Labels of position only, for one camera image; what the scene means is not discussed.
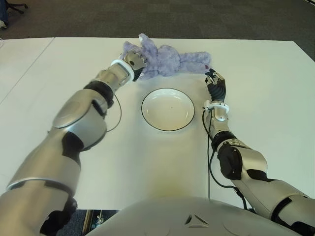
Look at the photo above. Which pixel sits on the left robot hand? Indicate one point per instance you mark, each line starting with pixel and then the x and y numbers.
pixel 134 60

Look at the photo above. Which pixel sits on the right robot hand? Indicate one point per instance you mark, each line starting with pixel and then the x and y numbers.
pixel 217 89

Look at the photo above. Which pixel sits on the purple plush doll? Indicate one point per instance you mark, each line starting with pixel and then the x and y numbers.
pixel 169 59

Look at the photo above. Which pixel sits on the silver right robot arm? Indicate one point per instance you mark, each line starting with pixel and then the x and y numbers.
pixel 256 159

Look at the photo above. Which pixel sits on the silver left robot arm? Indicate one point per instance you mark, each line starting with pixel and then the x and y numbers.
pixel 73 118

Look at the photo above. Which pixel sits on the white plate black rim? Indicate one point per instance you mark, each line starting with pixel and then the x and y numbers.
pixel 167 110

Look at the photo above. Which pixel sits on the black office chair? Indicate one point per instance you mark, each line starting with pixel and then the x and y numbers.
pixel 17 7

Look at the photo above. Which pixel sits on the silver robot torso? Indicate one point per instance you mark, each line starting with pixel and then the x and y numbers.
pixel 192 216

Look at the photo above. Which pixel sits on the chrome stand under table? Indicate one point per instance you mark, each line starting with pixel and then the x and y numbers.
pixel 98 218

